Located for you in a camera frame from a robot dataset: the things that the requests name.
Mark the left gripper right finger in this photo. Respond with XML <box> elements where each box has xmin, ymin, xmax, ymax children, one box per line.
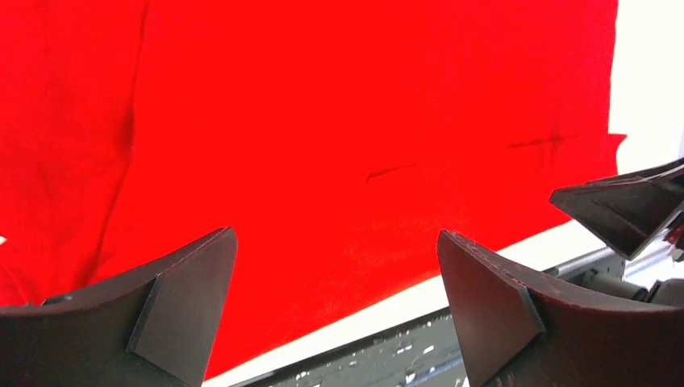
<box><xmin>437</xmin><ymin>231</ymin><xmax>683</xmax><ymax>386</ymax></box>

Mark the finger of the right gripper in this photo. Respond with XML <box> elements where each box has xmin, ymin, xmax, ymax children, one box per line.
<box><xmin>550</xmin><ymin>159</ymin><xmax>683</xmax><ymax>260</ymax></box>

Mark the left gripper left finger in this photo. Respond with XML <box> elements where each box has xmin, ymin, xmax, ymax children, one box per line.
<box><xmin>1</xmin><ymin>227</ymin><xmax>237</xmax><ymax>386</ymax></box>

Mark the red t-shirt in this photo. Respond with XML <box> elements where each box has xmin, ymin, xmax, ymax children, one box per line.
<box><xmin>1</xmin><ymin>1</ymin><xmax>623</xmax><ymax>378</ymax></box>

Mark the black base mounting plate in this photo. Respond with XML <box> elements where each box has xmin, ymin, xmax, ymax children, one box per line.
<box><xmin>238</xmin><ymin>307</ymin><xmax>469</xmax><ymax>387</ymax></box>

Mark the aluminium frame rail front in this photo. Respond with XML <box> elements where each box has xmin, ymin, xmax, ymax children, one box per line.
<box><xmin>544</xmin><ymin>241</ymin><xmax>683</xmax><ymax>308</ymax></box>

